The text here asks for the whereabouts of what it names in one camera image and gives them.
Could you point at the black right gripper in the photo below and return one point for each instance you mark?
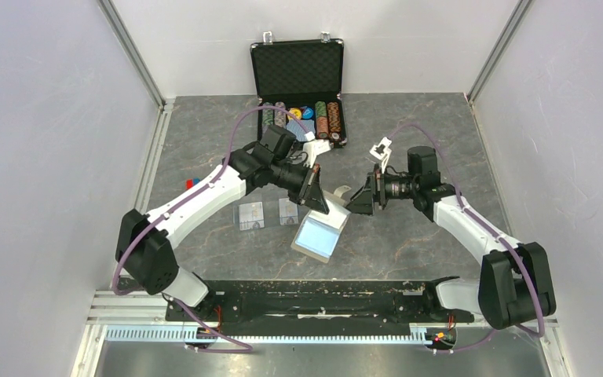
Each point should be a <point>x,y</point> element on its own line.
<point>375,186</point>

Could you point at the green orange chip stack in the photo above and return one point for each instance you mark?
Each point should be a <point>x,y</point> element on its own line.
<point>322,126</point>

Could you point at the white slotted cable duct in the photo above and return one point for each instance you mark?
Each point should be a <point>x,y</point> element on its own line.
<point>192,335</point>

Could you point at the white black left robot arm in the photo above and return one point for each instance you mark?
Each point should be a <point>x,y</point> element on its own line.
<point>146,242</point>

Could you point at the grey purple chip stack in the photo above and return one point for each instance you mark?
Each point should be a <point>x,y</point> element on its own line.
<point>280,118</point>

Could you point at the black poker chip case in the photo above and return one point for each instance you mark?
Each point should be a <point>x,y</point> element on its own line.
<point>300,73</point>

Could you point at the purple green chip stack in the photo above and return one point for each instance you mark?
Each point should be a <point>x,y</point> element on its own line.
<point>267,117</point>

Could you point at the yellow dealer button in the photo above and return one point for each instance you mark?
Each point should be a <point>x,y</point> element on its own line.
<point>296,113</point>

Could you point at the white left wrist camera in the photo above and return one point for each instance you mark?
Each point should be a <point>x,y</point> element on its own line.
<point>313,149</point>

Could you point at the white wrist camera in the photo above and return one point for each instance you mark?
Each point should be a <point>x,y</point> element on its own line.
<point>313,149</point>
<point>382,152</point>

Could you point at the clear plastic card sleeve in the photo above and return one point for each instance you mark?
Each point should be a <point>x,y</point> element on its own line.
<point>269,196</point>

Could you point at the blue dealer button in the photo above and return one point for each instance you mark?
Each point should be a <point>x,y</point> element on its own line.
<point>307,113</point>

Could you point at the orange brown chip stack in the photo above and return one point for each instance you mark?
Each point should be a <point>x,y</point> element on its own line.
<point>334,120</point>

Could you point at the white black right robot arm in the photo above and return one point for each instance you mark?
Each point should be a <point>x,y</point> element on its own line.
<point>515,285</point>

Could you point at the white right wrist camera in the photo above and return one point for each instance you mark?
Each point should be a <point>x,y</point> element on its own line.
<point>382,152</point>

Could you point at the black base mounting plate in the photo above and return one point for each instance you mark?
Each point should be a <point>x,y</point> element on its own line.
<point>338,294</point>

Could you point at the aluminium frame rail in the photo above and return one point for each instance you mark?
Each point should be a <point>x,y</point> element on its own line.
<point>124,307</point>

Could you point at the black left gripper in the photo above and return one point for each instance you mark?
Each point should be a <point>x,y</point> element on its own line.
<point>310,190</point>

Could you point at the colourful toy block stack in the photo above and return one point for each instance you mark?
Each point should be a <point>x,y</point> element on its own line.
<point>190,183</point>

